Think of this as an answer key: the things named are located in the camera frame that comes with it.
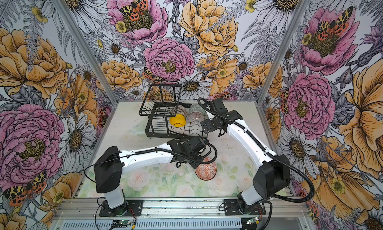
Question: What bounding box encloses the pink striped bowl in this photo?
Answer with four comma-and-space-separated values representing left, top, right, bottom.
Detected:
187, 110, 206, 123

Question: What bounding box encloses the red orange patterned bowl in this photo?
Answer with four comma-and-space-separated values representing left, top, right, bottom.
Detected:
195, 162, 217, 181

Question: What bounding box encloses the green patterned bowl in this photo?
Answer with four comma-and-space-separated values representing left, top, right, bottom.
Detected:
189, 103, 205, 114

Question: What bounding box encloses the yellow bowl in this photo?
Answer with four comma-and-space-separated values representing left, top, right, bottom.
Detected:
169, 113, 186, 128

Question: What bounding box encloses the brown dotted patterned bowl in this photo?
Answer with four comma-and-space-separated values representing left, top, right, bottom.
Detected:
173, 105, 187, 118

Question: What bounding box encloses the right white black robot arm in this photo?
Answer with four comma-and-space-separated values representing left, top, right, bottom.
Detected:
197, 97, 290, 214

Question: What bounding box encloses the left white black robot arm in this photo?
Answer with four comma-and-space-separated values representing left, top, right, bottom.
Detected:
93, 136, 211, 211

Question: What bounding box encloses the right green circuit board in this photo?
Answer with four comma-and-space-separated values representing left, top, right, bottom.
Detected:
246, 217, 260, 225

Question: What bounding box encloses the green circuit board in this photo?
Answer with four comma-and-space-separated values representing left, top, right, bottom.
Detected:
111, 220, 136, 229
246, 217, 260, 225

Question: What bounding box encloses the left green circuit board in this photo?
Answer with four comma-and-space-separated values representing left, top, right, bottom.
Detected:
111, 220, 136, 229

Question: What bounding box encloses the right black corrugated cable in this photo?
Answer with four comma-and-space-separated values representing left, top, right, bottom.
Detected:
197, 97, 315, 204

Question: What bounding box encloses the black wire dish rack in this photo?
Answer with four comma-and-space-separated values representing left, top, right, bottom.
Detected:
139, 80, 207, 139

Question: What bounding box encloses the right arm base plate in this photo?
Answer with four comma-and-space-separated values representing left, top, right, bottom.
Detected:
223, 199, 266, 216

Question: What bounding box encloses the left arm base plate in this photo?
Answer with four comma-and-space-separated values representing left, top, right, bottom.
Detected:
99, 200, 144, 217

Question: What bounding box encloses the aluminium front rail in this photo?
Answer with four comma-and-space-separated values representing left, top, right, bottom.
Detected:
55, 197, 309, 220

